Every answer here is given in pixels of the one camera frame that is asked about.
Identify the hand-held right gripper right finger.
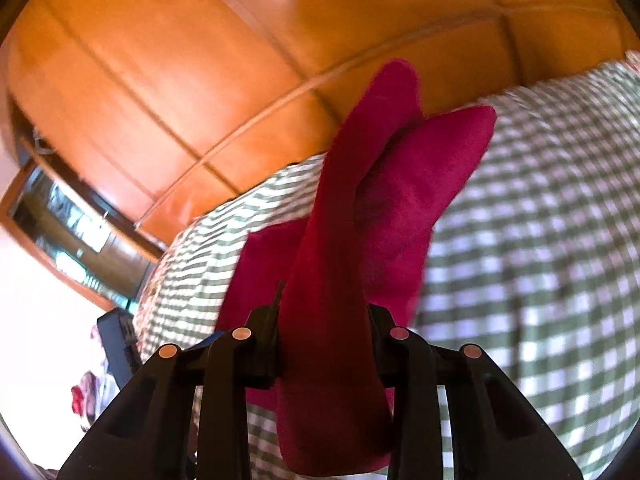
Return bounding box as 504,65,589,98
369,304,584,480

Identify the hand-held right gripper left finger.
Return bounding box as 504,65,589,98
60,284,284,480

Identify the red embroidered sweater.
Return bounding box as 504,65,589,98
215,59,497,476

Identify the floral cloth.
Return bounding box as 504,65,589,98
69,324,123,433

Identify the wooden framed mirror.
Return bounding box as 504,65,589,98
2,157,168,313

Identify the green white checked bedspread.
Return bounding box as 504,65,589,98
132,57,640,480

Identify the wooden wardrobe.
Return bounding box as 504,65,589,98
0,0,640,253

